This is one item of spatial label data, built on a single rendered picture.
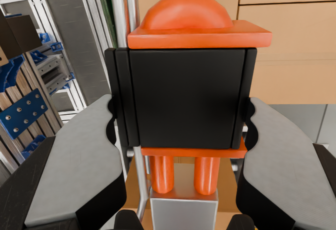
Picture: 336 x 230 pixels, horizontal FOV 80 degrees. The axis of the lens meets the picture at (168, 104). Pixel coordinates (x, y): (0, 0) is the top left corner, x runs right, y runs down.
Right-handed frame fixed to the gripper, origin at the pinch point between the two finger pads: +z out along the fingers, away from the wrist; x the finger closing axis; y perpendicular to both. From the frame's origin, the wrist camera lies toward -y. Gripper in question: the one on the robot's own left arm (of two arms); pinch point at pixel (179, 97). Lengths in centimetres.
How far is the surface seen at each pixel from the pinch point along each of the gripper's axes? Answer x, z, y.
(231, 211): 18, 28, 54
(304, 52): 48, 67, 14
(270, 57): 36, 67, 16
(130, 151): -23, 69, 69
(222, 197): 16, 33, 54
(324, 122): 114, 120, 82
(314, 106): 101, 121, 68
